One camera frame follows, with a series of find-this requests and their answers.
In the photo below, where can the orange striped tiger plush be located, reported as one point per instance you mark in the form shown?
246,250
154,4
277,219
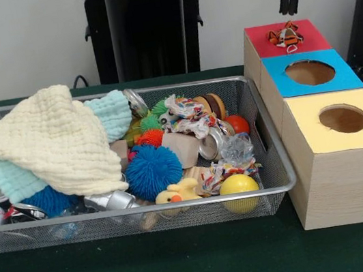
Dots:
285,36

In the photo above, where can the yellow ball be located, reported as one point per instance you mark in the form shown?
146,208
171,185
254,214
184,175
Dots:
238,187

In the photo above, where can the cream muslin cloth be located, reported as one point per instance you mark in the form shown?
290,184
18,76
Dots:
51,142

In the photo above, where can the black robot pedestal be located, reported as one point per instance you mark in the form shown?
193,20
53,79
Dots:
150,27

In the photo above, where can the silver plastic toy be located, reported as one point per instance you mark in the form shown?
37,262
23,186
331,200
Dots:
115,200

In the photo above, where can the brown striped burger toy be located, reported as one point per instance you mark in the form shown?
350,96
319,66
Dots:
212,103

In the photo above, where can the yellow duck plush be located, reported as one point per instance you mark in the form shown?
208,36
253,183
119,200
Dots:
175,195

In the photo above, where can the shallow clear mesh bin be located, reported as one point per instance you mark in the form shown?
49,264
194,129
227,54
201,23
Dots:
113,229

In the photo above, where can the red-orange ball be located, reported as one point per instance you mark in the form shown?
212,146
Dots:
237,124

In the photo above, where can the wooden three-hole sorting box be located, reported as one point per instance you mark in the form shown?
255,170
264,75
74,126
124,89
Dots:
348,185

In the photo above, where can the blue spiky ball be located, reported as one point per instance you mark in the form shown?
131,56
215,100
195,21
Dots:
52,201
152,171

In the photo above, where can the mint green cloth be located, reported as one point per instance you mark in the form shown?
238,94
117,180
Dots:
16,183

